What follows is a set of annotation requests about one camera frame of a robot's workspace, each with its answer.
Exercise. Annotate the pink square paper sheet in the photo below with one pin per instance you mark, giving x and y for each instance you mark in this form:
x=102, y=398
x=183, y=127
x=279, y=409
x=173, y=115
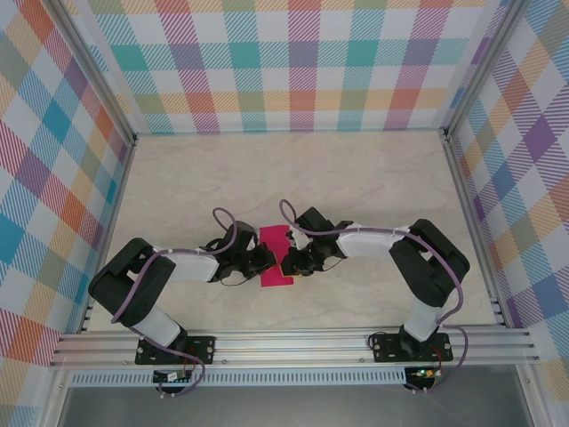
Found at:
x=272, y=240

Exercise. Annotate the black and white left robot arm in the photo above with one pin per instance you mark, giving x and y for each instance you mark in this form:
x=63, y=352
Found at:
x=129, y=289

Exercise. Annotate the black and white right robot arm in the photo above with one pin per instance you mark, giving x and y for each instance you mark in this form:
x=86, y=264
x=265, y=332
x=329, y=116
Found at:
x=427, y=271

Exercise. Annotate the grey metal sheet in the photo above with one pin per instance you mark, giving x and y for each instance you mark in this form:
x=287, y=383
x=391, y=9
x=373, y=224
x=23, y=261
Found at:
x=289, y=409

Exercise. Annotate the left circuit board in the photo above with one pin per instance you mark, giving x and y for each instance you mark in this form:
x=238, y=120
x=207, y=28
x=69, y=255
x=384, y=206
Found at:
x=166, y=377

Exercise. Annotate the right circuit board with LED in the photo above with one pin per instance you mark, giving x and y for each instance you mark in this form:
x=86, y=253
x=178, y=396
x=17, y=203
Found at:
x=424, y=373

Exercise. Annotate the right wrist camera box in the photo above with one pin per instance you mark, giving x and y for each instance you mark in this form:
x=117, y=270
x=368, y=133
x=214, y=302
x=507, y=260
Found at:
x=300, y=240

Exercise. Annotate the aluminium mounting rail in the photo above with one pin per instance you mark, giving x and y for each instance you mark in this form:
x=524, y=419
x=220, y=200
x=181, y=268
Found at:
x=289, y=347

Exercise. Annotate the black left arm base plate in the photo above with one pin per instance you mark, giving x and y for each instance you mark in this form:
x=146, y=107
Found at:
x=202, y=347

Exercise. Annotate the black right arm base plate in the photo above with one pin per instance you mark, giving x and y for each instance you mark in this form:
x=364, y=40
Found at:
x=384, y=347

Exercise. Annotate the aluminium side rail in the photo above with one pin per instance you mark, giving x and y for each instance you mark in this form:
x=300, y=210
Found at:
x=464, y=200
x=117, y=200

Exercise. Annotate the aluminium frame post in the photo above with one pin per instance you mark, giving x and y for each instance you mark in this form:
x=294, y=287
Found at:
x=102, y=73
x=481, y=66

